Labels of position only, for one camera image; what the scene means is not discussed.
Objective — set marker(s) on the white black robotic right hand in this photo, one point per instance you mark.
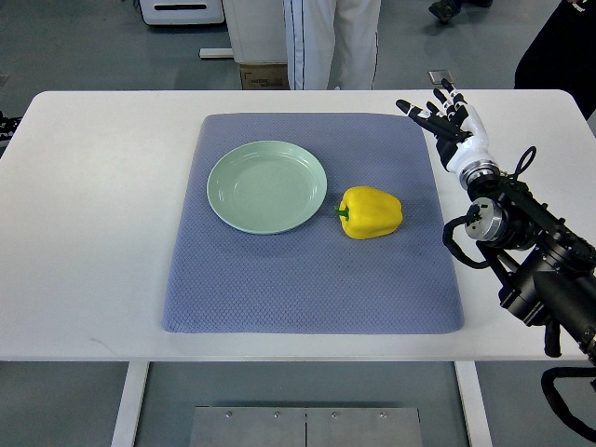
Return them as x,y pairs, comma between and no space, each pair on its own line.
462,140

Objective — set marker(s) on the yellow bell pepper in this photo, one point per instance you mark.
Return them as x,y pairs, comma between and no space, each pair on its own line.
366,212

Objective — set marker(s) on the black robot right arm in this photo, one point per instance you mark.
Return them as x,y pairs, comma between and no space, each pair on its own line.
546,271

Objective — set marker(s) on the small grey floor plate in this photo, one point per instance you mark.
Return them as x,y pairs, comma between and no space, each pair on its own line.
437,76

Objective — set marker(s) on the light green plate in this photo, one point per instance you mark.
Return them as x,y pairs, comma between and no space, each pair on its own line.
266,187

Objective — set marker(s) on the dark shoe on floor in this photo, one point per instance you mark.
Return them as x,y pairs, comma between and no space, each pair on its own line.
445,10

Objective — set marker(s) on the person in dark clothes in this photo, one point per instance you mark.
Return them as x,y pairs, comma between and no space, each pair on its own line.
562,55

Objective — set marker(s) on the person in white trousers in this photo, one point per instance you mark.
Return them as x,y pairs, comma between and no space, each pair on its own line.
318,31

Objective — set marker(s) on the blue-grey textured mat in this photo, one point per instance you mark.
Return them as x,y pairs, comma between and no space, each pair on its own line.
314,278

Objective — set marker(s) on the cardboard box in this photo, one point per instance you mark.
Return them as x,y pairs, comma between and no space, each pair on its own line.
269,76

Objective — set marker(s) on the white right table leg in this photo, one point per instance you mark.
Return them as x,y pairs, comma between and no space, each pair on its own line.
478,431

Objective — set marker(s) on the white table leg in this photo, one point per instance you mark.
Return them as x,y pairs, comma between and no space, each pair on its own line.
129,410
478,431

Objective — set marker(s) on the white machine with slot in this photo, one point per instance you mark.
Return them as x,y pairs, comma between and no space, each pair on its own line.
179,12

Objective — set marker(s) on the white left table leg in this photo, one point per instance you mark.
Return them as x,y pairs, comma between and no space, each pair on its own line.
129,410

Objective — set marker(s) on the black object at left edge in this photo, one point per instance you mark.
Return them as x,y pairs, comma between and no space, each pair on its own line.
8,126

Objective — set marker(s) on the white cabinet pedestal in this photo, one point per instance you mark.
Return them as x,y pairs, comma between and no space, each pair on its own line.
256,31

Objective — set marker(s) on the grey metal base plate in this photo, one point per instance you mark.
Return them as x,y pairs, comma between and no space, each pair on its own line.
310,426

